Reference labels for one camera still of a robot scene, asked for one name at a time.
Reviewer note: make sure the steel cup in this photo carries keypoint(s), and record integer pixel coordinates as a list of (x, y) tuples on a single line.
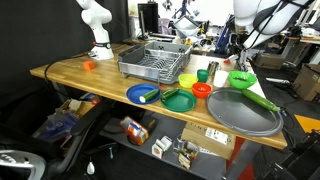
[(213, 66)]

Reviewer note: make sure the cucumber half on green plate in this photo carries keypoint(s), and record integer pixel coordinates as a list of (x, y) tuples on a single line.
[(168, 93)]

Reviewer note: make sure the dark green cup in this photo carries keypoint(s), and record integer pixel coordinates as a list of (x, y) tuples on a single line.
[(202, 75)]

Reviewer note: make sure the red snack package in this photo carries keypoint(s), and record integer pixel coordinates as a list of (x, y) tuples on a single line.
[(134, 130)]

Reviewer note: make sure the white mug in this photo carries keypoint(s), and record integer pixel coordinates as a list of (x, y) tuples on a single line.
[(220, 78)]

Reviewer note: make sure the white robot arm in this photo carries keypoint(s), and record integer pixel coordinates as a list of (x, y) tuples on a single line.
[(262, 19)]

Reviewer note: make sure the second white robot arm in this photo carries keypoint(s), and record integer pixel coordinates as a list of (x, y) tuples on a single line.
[(95, 16)]

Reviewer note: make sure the grey dish rack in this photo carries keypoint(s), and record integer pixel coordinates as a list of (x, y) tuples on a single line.
[(156, 61)]

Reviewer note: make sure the orange bowl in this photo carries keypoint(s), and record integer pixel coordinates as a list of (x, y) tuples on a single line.
[(201, 90)]

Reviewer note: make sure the black computer monitor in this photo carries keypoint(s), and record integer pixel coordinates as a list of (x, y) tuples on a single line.
[(148, 17)]

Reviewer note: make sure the whole long cucumber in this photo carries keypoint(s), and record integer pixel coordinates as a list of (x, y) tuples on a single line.
[(263, 102)]

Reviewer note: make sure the small cut cucumber piece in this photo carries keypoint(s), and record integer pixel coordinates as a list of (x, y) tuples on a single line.
[(239, 79)]

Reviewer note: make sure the yellow-green bowl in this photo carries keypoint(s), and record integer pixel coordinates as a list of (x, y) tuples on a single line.
[(187, 80)]

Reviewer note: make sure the blue plate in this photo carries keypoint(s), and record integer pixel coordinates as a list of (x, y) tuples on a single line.
[(134, 92)]

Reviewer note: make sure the cucumber half on blue plate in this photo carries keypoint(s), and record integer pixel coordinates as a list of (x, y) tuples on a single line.
[(148, 96)]

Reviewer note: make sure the black office chair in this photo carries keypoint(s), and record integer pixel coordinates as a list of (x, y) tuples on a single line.
[(45, 160)]

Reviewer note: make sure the round grey tray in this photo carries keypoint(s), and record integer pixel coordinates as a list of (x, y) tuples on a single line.
[(235, 111)]

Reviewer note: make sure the cardboard box under table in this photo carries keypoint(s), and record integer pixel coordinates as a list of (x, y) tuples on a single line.
[(217, 142)]

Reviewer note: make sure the green plate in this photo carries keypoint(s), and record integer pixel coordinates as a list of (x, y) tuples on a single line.
[(182, 101)]

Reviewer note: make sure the orange cube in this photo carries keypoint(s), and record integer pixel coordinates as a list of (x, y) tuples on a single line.
[(89, 65)]

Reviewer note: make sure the large green bowl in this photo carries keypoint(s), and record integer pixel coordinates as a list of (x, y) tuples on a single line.
[(250, 79)]

